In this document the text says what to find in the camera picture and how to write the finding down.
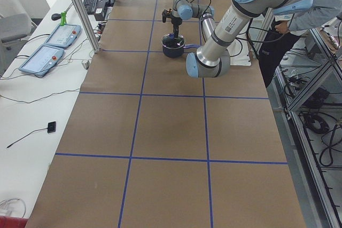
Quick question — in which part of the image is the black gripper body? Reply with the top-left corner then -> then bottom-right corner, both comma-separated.
171,17 -> 181,29

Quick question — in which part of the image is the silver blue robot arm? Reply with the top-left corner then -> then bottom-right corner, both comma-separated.
172,0 -> 313,78

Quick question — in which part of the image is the dark blue saucepan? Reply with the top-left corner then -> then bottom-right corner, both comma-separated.
161,42 -> 200,58

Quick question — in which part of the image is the black keyboard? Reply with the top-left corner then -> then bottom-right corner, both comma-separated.
83,0 -> 98,14

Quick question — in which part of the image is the upper teach pendant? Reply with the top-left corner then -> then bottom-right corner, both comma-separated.
45,24 -> 81,49

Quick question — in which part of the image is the teach pendant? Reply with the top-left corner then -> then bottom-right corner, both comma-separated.
45,24 -> 81,49
19,44 -> 65,77

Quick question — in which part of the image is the green clamp tool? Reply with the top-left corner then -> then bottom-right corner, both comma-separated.
60,12 -> 67,26

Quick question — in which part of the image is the brown paper table cover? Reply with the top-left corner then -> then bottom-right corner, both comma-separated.
27,0 -> 306,227

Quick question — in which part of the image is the lower teach pendant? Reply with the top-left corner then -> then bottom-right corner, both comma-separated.
19,44 -> 65,77

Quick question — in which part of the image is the aluminium side rack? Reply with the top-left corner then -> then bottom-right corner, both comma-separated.
276,24 -> 341,227

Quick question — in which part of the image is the person in white shirt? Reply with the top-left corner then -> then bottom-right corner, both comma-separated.
258,0 -> 341,87

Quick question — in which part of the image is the small black device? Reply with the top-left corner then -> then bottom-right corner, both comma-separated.
47,121 -> 57,133

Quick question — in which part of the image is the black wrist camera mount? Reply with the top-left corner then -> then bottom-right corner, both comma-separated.
162,9 -> 173,23

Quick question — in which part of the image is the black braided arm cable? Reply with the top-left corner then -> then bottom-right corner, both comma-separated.
186,0 -> 292,60

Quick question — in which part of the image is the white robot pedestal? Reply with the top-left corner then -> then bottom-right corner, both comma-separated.
227,39 -> 251,66

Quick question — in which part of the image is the aluminium frame post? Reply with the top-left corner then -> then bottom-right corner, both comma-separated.
72,0 -> 100,53

